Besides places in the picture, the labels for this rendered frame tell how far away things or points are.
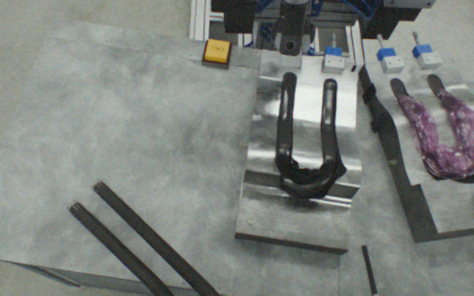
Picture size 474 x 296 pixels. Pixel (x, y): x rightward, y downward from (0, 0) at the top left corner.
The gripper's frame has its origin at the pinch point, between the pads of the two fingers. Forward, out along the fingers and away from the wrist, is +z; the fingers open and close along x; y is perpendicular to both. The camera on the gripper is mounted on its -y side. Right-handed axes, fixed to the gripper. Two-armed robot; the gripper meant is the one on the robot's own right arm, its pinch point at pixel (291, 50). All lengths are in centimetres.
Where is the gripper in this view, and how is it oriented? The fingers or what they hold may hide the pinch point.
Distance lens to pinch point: 111.0
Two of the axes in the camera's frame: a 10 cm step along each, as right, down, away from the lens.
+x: -9.9, -1.0, 1.4
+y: 1.4, -9.5, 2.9
